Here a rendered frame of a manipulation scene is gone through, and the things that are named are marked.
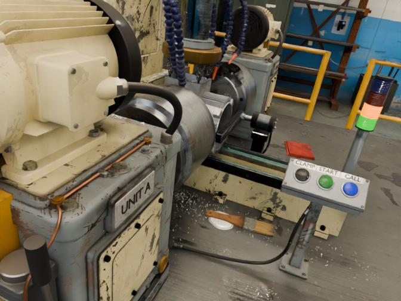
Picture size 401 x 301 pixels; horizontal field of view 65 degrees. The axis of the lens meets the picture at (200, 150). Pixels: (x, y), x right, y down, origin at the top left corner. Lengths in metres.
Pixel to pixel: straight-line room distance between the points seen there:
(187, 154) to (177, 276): 0.29
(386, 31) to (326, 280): 5.43
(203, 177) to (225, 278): 0.36
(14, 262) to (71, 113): 0.18
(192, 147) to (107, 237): 0.34
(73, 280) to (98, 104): 0.22
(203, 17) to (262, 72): 0.52
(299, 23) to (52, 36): 5.65
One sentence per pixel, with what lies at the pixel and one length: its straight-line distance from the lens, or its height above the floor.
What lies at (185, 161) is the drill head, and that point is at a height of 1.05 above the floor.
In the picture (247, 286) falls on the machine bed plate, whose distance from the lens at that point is 0.81.
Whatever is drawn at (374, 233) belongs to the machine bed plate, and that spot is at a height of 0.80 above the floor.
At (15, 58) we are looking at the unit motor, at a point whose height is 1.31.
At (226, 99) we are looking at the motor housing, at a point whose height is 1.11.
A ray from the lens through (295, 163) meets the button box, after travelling 0.74.
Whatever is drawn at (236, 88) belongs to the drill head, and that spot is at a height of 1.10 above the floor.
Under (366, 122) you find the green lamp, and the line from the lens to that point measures 1.26.
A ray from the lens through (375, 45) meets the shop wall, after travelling 6.09.
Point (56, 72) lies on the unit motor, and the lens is 0.36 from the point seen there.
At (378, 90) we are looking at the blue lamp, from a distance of 1.23.
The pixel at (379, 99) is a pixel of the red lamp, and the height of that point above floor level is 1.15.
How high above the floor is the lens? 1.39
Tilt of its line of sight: 27 degrees down
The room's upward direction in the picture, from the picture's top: 8 degrees clockwise
